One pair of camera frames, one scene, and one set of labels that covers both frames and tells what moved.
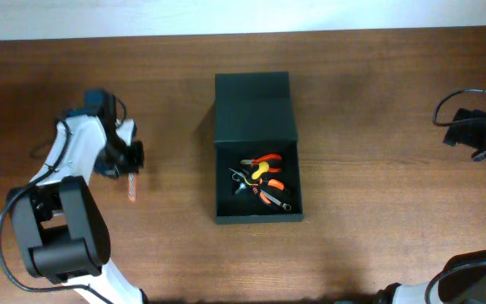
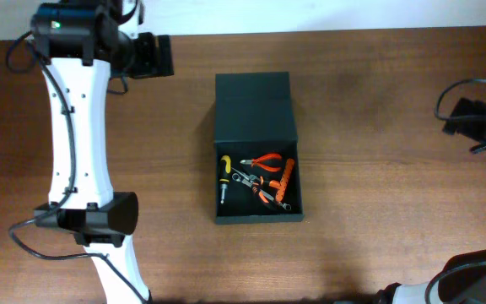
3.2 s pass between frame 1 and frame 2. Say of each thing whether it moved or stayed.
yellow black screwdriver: moved
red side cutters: stayed
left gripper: moved
